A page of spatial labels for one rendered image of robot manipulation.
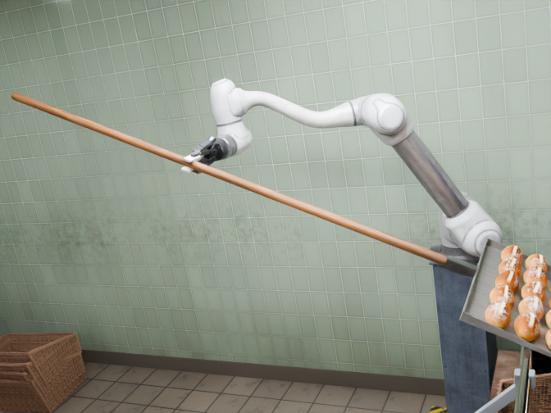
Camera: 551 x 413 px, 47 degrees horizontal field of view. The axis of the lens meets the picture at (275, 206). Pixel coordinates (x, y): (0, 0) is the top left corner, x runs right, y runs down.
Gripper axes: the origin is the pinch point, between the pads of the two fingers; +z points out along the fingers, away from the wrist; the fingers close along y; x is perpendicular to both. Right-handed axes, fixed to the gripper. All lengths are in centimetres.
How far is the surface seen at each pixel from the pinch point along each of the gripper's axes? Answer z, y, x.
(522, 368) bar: 37, 2, -117
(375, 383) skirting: -118, 143, -75
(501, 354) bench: -69, 65, -123
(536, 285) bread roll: 1, -3, -117
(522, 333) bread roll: 26, 0, -116
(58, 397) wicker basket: -68, 218, 104
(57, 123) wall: -117, 62, 159
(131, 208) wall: -118, 99, 99
